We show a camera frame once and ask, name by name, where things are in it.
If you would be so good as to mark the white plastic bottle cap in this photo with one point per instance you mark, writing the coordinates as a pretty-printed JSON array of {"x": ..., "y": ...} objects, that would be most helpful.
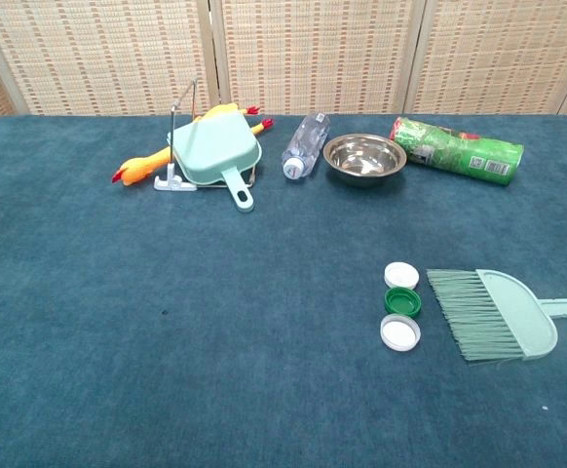
[
  {"x": 400, "y": 333},
  {"x": 401, "y": 275}
]

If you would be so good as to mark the green plastic bottle cap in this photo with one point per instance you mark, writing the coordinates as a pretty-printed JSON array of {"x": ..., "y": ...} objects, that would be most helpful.
[{"x": 402, "y": 302}]

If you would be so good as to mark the small mint green broom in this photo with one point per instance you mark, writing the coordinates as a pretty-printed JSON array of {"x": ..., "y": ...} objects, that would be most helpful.
[{"x": 522, "y": 312}]

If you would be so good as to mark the clear plastic water bottle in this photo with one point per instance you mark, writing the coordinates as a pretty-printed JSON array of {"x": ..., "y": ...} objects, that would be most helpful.
[{"x": 305, "y": 141}]

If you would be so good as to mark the blue carpet table cover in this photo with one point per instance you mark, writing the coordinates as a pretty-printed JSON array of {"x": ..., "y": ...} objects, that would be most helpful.
[{"x": 215, "y": 317}]

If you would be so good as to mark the stainless steel bowl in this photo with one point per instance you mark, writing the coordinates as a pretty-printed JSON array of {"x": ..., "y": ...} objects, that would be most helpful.
[{"x": 364, "y": 158}]

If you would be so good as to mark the mint green plastic dustpan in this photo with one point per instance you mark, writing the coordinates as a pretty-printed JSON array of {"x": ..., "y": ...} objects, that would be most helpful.
[{"x": 210, "y": 146}]

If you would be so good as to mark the yellow rubber chicken toy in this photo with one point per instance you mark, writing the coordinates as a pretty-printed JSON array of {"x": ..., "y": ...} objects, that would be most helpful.
[{"x": 142, "y": 166}]

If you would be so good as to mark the woven bamboo folding screen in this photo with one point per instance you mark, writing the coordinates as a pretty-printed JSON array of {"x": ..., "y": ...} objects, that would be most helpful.
[{"x": 313, "y": 53}]

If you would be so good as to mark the green chip can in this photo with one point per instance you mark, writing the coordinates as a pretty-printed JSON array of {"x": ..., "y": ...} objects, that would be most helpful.
[{"x": 459, "y": 148}]

